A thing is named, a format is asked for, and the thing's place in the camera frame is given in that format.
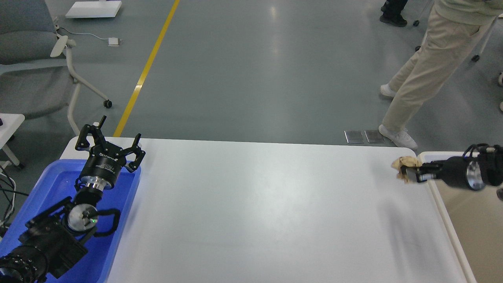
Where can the metal floor plate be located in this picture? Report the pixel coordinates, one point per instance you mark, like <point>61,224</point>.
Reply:
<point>353,136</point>
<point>374,137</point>

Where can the right metal floor plate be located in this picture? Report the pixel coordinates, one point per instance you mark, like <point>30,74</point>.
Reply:
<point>374,137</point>

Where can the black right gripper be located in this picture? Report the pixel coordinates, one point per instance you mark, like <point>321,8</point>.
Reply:
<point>457,172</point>

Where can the white power adapter with cable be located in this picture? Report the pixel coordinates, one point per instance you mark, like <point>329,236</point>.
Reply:
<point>111,41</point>

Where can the left metal floor plate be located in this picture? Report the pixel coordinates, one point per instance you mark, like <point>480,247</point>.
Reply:
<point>353,136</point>

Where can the grey office chair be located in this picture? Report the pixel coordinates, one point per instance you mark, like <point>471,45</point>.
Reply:
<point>37,73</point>

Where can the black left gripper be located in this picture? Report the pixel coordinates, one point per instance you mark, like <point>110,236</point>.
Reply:
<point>106,160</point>

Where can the white flat floor base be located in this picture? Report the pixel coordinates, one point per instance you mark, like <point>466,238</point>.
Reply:
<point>94,9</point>

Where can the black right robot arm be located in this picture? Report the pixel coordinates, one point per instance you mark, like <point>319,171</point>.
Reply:
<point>490,159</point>

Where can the brown paper ball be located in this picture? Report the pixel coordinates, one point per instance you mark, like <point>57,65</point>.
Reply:
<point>402,175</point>

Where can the person in beige trousers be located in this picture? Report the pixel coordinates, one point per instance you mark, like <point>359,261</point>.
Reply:
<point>454,28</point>

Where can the white plastic bin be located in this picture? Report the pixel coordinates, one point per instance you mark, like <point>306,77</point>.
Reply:
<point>474,225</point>

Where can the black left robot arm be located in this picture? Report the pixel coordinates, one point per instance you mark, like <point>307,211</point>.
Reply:
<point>71,224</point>

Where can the person in black shoes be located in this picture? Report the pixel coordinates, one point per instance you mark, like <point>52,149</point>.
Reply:
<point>392,13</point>

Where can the white side table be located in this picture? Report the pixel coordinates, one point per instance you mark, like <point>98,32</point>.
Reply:
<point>10,123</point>

